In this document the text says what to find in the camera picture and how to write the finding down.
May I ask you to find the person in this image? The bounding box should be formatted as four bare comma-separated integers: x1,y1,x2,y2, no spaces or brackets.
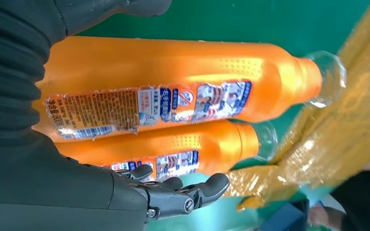
307,148,370,231

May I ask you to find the blue tablet case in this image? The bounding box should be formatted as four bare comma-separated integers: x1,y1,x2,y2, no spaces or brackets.
261,202,308,231

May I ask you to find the yellow taped plastic sheet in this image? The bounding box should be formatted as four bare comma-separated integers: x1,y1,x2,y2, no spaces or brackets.
223,0,370,212

